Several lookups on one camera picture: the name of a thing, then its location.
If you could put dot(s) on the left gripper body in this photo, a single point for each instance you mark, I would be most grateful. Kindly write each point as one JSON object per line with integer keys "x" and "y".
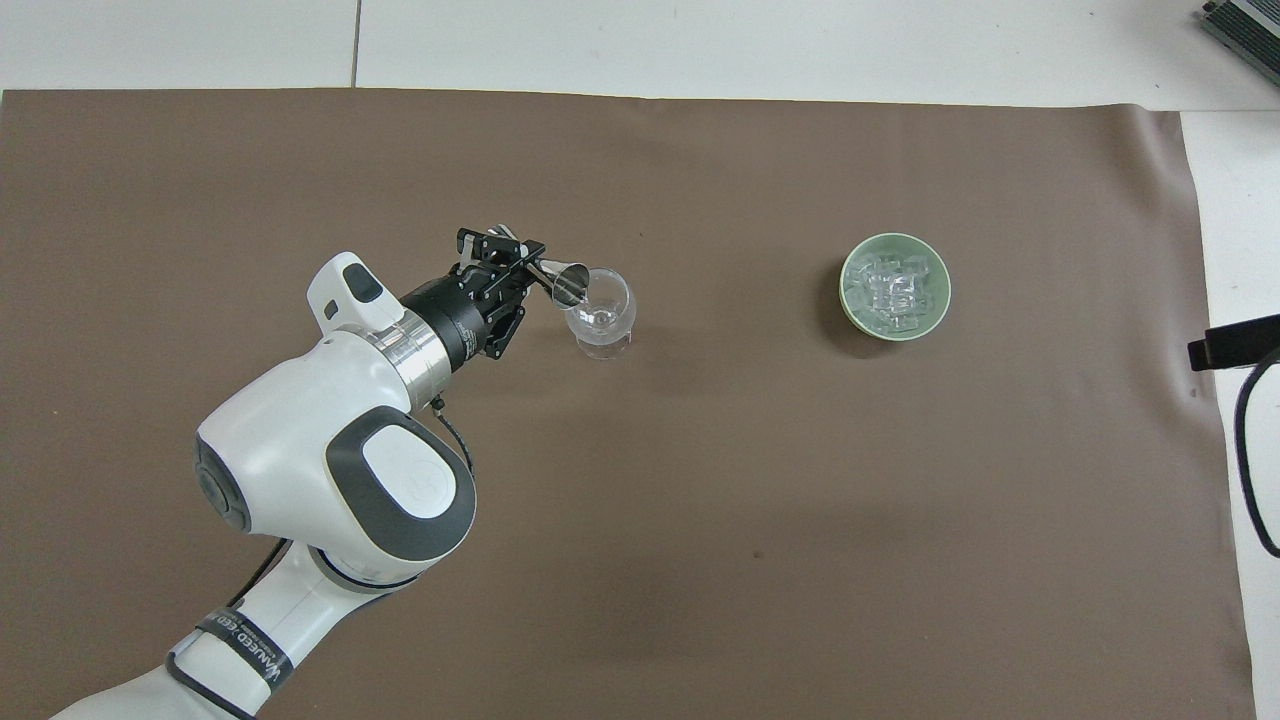
{"x": 447, "y": 317}

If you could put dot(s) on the silver metal jigger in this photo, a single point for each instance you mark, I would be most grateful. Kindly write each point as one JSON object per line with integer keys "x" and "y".
{"x": 567, "y": 282}

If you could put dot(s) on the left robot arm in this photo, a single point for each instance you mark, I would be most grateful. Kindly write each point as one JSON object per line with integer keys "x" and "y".
{"x": 290, "y": 440}

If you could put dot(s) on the clear ice cubes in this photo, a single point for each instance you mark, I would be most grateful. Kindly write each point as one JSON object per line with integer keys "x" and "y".
{"x": 893, "y": 287}

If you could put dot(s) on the clear stemless glass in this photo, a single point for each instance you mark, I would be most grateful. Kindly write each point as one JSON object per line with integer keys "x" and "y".
{"x": 603, "y": 322}

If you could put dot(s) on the green bowl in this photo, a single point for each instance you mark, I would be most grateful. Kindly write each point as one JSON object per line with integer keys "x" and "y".
{"x": 934, "y": 300}

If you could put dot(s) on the black stand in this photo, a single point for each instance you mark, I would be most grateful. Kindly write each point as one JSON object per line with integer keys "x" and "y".
{"x": 1236, "y": 343}

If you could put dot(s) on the grey metal device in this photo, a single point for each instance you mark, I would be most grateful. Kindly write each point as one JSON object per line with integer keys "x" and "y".
{"x": 1246, "y": 22}

